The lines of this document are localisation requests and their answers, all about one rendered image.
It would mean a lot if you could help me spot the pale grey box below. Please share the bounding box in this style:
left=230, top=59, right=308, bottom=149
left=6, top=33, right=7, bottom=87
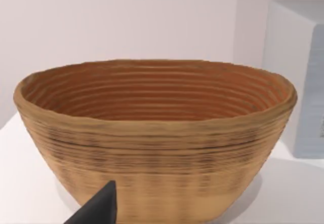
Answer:
left=262, top=0, right=324, bottom=159

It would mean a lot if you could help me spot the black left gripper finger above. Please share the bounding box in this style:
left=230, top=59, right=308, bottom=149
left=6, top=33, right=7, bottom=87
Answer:
left=62, top=180, right=118, bottom=224

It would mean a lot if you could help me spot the brown woven basket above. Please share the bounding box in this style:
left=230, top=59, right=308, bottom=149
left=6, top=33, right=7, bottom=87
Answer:
left=13, top=59, right=297, bottom=224

